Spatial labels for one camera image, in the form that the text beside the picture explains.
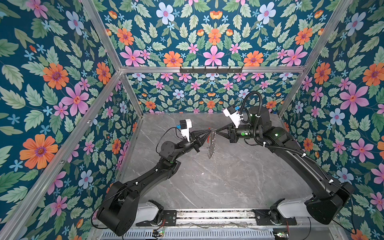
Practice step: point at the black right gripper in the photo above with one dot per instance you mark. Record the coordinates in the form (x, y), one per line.
(232, 134)

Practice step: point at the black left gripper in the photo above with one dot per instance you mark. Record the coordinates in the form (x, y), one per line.
(197, 141)

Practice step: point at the steel keyring with red handle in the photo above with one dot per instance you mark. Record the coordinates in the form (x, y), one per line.
(211, 144)

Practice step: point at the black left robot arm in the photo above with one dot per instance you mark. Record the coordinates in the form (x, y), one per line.
(119, 208)

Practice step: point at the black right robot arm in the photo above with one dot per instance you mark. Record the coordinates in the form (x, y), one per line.
(329, 196)

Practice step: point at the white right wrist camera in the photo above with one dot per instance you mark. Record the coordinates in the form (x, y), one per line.
(234, 114)

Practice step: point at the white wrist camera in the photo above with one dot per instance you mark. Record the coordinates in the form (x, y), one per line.
(184, 128)
(234, 114)

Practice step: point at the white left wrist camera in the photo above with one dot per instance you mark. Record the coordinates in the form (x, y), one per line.
(184, 128)

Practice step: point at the black hook rail on wall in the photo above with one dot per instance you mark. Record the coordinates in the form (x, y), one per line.
(211, 70)

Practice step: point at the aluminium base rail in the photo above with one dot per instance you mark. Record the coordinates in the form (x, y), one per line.
(225, 218)

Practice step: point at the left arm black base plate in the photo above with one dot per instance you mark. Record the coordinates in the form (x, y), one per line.
(162, 218)

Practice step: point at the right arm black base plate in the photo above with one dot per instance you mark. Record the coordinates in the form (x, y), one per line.
(266, 217)

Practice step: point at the white perforated cable duct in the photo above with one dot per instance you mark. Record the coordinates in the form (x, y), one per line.
(192, 234)

